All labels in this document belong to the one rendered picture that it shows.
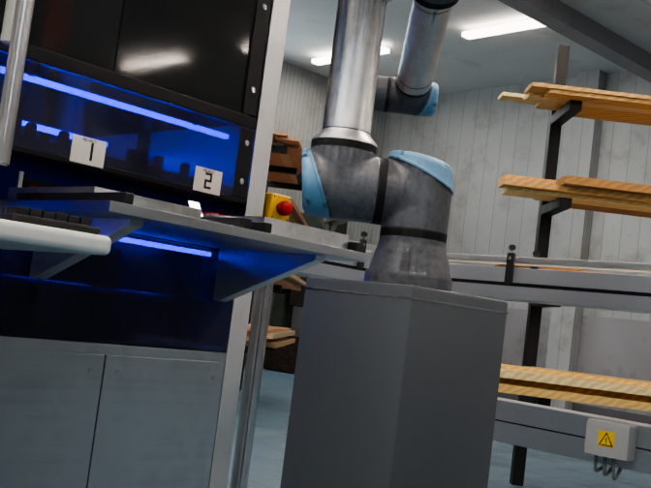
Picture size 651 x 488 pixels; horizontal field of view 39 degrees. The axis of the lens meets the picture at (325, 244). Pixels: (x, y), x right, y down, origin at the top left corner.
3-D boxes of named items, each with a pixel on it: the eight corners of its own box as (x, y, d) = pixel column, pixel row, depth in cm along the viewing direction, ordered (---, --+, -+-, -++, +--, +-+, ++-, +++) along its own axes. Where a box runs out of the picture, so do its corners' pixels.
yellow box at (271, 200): (251, 219, 246) (254, 192, 247) (270, 223, 252) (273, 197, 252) (269, 219, 241) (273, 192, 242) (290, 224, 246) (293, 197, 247)
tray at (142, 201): (6, 203, 198) (8, 187, 198) (108, 223, 216) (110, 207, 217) (92, 204, 174) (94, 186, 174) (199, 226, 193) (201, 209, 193)
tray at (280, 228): (166, 228, 215) (168, 214, 215) (249, 245, 233) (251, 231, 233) (263, 232, 191) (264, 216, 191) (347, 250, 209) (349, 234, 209)
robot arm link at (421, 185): (453, 233, 153) (462, 153, 154) (373, 223, 153) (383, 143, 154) (443, 239, 165) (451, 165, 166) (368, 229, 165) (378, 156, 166)
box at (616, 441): (582, 452, 241) (586, 418, 242) (592, 452, 245) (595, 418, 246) (626, 462, 233) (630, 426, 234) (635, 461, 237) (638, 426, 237)
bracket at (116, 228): (28, 276, 194) (38, 216, 195) (42, 278, 196) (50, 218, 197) (120, 288, 170) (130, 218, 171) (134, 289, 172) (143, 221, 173)
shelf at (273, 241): (-17, 208, 194) (-16, 199, 194) (232, 253, 244) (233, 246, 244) (108, 211, 161) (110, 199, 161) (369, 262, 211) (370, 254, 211)
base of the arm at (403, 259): (469, 296, 158) (475, 239, 159) (411, 286, 148) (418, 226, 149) (403, 290, 169) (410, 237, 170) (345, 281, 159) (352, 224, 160)
